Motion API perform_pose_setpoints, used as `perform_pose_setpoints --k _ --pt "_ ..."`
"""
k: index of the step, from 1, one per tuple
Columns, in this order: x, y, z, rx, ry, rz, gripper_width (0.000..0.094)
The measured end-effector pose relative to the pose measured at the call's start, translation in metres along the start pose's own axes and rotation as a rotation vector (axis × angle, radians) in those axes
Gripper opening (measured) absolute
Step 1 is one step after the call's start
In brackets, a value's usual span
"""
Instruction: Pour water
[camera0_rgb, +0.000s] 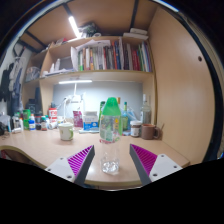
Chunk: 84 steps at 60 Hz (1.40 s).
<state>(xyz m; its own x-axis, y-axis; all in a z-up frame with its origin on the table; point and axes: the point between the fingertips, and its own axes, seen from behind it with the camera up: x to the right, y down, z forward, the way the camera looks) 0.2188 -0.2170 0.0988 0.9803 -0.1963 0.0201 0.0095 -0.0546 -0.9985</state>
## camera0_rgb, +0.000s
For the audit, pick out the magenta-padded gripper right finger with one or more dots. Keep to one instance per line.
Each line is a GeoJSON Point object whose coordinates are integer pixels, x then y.
{"type": "Point", "coordinates": [163, 165]}

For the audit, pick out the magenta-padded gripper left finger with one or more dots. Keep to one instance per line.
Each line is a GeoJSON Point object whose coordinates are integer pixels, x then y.
{"type": "Point", "coordinates": [61, 166]}

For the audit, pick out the clear green-capped drink bottle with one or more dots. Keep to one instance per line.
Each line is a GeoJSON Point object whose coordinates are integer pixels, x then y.
{"type": "Point", "coordinates": [110, 125]}

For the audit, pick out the brown mug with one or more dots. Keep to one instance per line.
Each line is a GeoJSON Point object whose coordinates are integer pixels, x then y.
{"type": "Point", "coordinates": [147, 132]}

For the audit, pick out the dark jar with white lid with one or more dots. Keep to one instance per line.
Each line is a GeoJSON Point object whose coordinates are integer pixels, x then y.
{"type": "Point", "coordinates": [135, 129]}

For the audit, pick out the magenta packet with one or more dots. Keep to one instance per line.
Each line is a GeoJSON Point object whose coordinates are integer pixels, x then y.
{"type": "Point", "coordinates": [78, 119]}

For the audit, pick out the small white blue-labelled bottle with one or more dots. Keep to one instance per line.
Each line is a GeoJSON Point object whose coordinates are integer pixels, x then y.
{"type": "Point", "coordinates": [32, 124]}

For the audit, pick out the red and white can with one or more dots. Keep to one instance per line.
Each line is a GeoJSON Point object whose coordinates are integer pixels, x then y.
{"type": "Point", "coordinates": [52, 114]}

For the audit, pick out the white and blue carton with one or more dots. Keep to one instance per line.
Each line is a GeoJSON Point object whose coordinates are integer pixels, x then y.
{"type": "Point", "coordinates": [90, 121]}

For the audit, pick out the clear glass bottle white cap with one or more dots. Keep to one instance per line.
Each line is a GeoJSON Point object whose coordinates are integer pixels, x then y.
{"type": "Point", "coordinates": [145, 113]}

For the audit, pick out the blue plastic bag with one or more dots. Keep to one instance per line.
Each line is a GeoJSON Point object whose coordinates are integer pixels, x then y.
{"type": "Point", "coordinates": [132, 115]}

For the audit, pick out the green glass bottle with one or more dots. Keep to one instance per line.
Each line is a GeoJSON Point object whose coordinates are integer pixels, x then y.
{"type": "Point", "coordinates": [125, 120]}

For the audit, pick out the green container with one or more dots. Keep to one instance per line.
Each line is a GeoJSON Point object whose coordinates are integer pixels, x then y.
{"type": "Point", "coordinates": [26, 116]}

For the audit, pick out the dark green bottle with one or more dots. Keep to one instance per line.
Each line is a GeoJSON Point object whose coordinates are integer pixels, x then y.
{"type": "Point", "coordinates": [101, 110]}

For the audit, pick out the white under-shelf light bar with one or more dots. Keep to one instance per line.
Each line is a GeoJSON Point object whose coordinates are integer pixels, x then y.
{"type": "Point", "coordinates": [75, 81]}

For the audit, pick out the dark hanging clothes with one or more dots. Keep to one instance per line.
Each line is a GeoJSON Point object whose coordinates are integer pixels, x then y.
{"type": "Point", "coordinates": [10, 83]}

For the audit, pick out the wooden shelf unit with books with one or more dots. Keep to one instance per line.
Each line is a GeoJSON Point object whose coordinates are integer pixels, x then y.
{"type": "Point", "coordinates": [110, 57]}

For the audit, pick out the ceiling light tube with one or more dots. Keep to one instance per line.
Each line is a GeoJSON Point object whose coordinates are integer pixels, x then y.
{"type": "Point", "coordinates": [74, 26]}

